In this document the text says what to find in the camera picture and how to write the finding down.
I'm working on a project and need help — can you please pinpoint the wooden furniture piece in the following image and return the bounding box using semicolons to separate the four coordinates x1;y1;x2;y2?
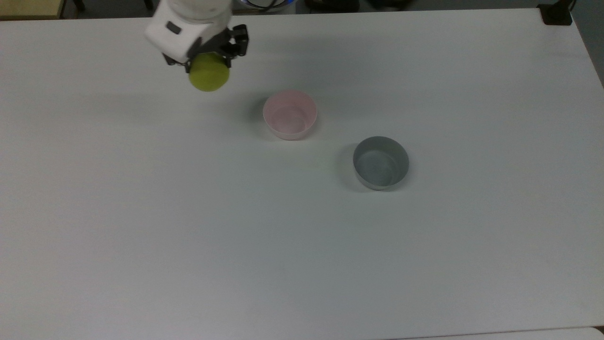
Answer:
0;0;67;20

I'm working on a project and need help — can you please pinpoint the yellow-green tennis ball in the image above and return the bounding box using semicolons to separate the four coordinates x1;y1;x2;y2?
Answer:
188;52;231;93

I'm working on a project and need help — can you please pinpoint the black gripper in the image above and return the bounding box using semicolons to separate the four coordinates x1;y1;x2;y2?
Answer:
162;24;250;73

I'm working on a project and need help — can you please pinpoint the pink plastic bowl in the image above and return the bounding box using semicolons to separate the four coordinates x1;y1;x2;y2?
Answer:
262;90;318;141

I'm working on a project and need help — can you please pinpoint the blue rimmed round object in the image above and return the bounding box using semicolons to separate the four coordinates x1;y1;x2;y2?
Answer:
233;0;299;14

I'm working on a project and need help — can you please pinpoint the black clamp base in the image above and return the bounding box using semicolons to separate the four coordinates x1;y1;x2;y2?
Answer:
538;0;577;26

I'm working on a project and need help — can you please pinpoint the grey plastic bowl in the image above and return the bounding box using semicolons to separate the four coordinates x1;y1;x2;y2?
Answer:
352;136;410;191

